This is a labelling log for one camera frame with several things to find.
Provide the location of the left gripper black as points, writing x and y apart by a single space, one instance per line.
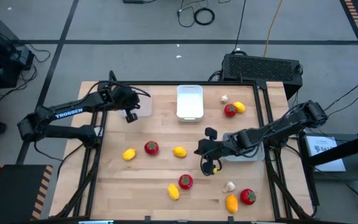
121 96

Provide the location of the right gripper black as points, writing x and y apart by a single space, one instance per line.
220 147

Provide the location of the yellow toy lemon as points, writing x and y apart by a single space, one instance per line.
240 107
129 154
180 152

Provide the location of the red toy tomato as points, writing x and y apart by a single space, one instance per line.
230 110
185 181
151 147
248 196

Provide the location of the white toy garlic bulb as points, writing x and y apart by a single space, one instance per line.
229 186
224 99

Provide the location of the yellow toy bell pepper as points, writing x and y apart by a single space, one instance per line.
173 191

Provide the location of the orange toy lemon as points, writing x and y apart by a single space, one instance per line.
232 203

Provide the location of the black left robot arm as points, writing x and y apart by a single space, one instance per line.
69 112

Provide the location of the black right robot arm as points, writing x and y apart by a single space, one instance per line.
284 124

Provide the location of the clear plastic basket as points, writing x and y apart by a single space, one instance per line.
146 107

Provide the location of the white plastic basket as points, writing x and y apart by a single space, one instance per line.
190 105

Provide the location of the light grey plastic basket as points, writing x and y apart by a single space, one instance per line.
250 158

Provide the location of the black computer case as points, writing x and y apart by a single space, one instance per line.
259 67

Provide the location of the white paper sheet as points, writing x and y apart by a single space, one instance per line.
328 155

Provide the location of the black metal beam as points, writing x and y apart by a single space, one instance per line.
346 149

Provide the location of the black side table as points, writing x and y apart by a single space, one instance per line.
356 169

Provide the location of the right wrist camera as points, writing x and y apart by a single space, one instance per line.
211 133

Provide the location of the black aluminium table frame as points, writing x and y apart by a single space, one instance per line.
166 83

